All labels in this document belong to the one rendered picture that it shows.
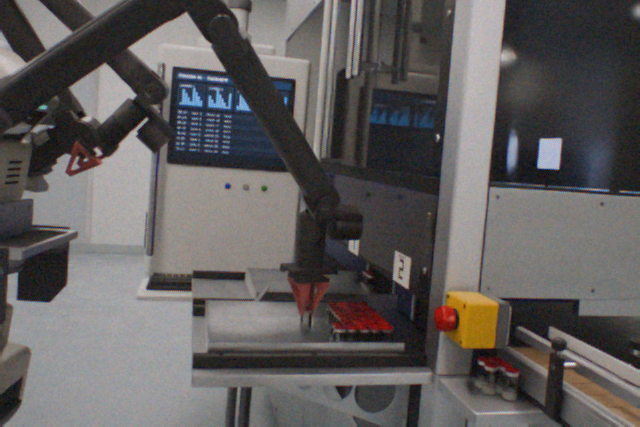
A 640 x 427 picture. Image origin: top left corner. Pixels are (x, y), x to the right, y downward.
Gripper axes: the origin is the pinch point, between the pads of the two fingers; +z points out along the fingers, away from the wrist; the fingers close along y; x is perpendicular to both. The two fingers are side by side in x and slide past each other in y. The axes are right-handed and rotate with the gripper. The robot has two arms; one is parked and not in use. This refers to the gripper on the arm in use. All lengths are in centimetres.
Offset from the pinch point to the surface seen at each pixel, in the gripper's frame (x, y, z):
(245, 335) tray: -0.2, -12.6, 3.8
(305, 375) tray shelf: -20.1, -9.6, 3.9
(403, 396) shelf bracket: -16.1, 13.5, 12.6
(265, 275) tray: 42.0, 8.2, 3.2
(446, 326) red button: -33.5, 7.0, -7.1
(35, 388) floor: 196, -44, 94
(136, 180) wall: 536, 55, 19
